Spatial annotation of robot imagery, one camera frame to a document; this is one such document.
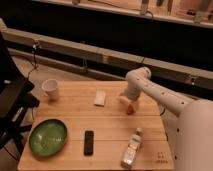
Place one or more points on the red orange pepper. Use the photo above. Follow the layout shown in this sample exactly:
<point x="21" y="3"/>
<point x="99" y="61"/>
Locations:
<point x="130" y="110"/>

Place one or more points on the black remote control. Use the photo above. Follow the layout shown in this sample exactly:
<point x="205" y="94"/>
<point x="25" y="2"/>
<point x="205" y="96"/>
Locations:
<point x="88" y="142"/>

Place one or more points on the white sponge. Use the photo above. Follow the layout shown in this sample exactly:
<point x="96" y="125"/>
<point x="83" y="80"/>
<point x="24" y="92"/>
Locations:
<point x="100" y="98"/>

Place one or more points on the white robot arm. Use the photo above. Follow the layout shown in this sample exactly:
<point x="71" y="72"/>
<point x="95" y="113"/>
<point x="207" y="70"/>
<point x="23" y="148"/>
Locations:
<point x="194" y="138"/>

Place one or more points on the black office chair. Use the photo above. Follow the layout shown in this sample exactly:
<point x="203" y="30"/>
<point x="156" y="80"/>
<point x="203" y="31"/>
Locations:
<point x="15" y="99"/>

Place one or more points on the white paper cup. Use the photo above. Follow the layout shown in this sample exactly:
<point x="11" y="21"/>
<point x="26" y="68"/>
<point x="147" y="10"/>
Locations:
<point x="50" y="87"/>

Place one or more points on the clear plastic bottle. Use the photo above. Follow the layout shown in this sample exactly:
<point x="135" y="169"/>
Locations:
<point x="133" y="146"/>

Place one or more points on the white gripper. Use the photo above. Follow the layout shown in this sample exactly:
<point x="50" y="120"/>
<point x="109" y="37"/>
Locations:
<point x="133" y="94"/>

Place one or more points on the green bowl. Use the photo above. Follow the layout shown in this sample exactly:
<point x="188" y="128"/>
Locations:
<point x="48" y="138"/>

